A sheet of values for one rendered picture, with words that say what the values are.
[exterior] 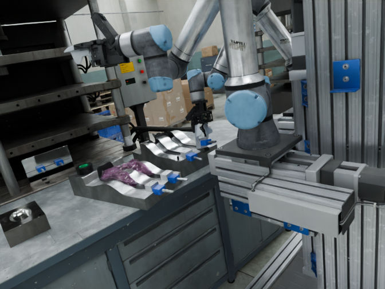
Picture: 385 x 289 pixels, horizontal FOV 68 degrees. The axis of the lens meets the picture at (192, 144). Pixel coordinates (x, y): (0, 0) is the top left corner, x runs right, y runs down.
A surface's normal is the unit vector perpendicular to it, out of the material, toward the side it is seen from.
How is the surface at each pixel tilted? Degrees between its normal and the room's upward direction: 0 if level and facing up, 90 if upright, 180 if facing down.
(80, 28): 90
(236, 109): 97
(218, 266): 90
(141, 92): 90
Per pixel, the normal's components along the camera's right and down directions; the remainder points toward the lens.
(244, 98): -0.29, 0.47
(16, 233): 0.64, 0.13
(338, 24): -0.69, 0.34
